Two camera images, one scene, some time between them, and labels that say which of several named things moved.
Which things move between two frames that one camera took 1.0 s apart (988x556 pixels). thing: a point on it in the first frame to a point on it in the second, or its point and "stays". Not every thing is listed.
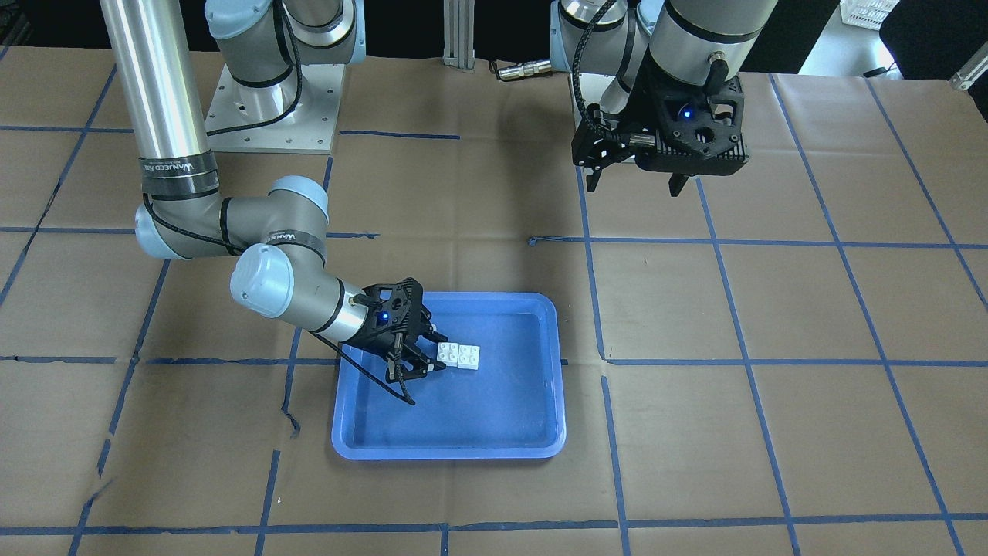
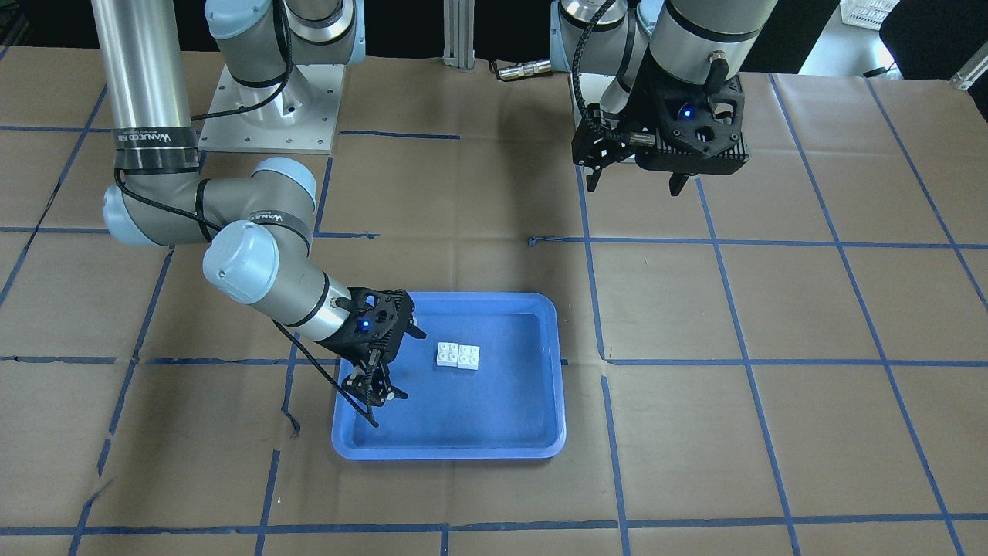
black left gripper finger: (592, 180) stays
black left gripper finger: (676, 183) stays
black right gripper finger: (414, 366) to (373, 384)
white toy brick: (448, 352) stays
